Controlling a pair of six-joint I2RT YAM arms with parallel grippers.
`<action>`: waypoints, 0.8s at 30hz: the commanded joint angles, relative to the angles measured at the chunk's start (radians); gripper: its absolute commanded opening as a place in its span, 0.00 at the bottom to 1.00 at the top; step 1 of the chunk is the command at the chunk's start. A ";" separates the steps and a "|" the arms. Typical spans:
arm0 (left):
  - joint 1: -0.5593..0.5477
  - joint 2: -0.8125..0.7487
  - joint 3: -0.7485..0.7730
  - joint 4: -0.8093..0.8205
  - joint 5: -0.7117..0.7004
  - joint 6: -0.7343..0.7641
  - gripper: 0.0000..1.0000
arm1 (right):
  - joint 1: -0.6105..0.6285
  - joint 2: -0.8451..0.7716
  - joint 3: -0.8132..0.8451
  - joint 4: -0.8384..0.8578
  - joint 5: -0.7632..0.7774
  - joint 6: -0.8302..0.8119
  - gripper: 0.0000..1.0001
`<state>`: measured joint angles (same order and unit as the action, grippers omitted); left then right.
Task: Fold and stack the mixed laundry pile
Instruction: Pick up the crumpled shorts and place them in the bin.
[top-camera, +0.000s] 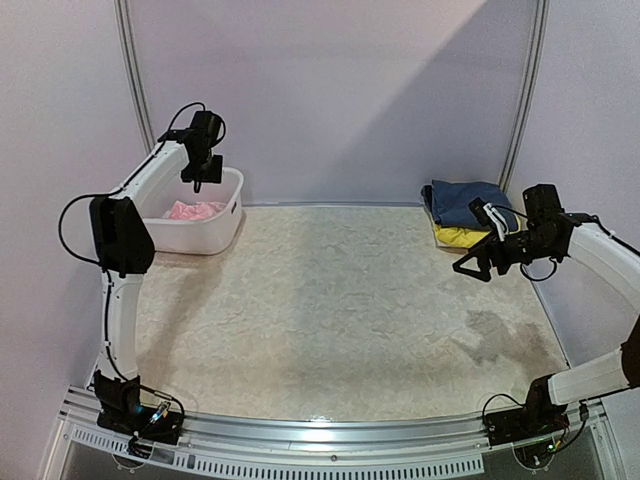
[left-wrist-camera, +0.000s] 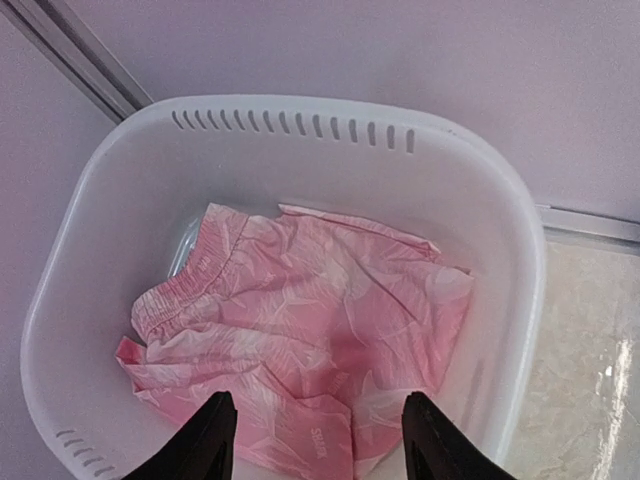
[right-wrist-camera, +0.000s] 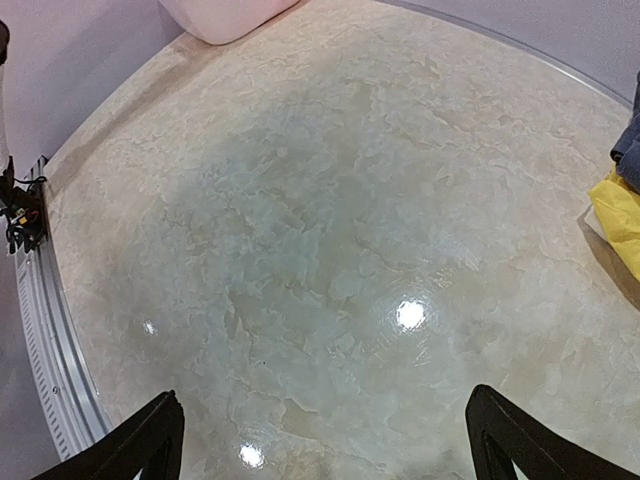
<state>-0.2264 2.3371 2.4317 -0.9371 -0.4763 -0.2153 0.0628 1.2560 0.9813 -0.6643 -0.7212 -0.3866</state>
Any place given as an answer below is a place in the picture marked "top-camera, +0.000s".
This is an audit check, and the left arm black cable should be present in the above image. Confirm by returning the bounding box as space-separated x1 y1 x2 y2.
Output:
57 102 209 266

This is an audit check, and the folded yellow shirt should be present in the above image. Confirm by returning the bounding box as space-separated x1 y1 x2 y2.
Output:
433 224 491 249

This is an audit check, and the white plastic laundry basket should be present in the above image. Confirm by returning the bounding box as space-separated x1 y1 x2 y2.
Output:
140 167 244 255

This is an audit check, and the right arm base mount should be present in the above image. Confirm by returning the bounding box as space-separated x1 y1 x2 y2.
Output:
481 393 570 452

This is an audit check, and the aluminium front rail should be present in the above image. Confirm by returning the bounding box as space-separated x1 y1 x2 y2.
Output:
44 387 623 479

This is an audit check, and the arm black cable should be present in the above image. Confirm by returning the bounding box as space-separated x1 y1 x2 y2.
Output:
57 102 209 266
519 257 559 281

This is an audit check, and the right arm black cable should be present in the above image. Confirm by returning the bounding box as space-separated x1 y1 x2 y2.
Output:
519 257 559 281

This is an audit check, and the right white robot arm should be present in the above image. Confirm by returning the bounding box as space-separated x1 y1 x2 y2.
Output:
453 184 639 436

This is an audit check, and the pink garment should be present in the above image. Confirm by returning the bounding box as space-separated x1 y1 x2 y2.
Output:
162 201 226 221

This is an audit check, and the right aluminium frame post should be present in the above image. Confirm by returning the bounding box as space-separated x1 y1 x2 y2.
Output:
499 0 549 192

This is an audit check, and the navy blue tank top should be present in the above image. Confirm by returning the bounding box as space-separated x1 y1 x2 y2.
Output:
421 180 511 231

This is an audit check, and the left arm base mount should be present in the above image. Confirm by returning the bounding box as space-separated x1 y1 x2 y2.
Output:
93 371 186 445

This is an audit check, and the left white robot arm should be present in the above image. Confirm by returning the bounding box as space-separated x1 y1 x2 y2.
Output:
57 102 226 434

